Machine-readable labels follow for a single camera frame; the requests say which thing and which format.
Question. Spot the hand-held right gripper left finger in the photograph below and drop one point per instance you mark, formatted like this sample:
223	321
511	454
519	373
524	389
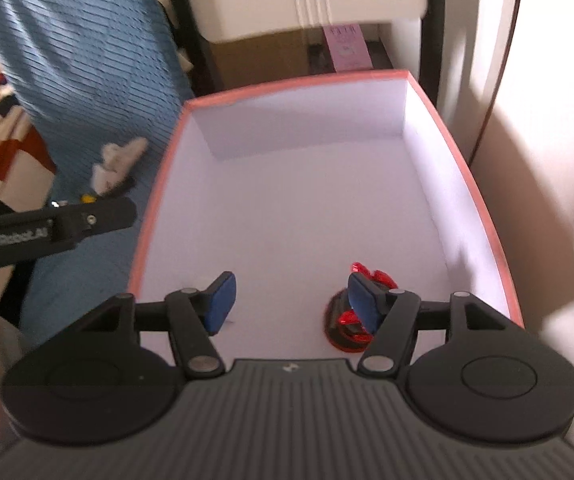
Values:
220	304

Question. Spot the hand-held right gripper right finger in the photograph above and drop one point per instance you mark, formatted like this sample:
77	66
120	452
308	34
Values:
362	305

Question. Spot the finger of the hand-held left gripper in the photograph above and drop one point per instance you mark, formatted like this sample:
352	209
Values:
102	216

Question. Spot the red plastic toy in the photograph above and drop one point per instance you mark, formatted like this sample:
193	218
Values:
342	319

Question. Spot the white plush toy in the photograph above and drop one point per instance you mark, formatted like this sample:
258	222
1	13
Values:
117	160

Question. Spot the pink cardboard box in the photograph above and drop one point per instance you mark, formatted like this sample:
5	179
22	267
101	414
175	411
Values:
292	210

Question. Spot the blue textured cloth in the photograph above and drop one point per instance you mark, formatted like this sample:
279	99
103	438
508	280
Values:
92	60

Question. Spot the pink paper card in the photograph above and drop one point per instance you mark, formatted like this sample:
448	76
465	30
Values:
348	49

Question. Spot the white chair with black frame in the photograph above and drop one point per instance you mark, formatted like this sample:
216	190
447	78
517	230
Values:
192	25

